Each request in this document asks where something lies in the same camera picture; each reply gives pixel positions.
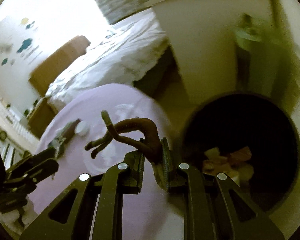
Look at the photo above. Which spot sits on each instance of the lilac tablecloth round table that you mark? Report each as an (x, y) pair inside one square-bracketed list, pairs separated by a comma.
[(148, 215)]

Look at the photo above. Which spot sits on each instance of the wooden bed footboard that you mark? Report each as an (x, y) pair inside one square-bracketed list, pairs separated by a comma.
[(44, 74)]

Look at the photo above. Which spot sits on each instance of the bed with white duvet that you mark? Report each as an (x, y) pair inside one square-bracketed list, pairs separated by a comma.
[(125, 55)]

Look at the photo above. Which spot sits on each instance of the white round cap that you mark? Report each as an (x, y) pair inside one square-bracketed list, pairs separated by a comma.
[(82, 128)]

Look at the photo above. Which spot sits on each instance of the black round trash bin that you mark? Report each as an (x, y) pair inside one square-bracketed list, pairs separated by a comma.
[(233, 121)]

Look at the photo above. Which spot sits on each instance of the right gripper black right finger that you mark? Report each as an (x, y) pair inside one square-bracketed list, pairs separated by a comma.
[(215, 207)]

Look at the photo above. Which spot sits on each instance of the white bedside cabinet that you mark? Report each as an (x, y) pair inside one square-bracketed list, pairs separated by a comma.
[(201, 35)]

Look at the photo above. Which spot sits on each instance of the crumpled grey tissue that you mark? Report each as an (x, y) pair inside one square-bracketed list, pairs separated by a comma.
[(63, 136)]

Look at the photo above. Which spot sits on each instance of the green slim appliance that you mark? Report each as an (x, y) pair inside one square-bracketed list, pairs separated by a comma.
[(262, 58)]

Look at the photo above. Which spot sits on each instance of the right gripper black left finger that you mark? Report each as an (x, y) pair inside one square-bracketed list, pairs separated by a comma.
[(91, 206)]

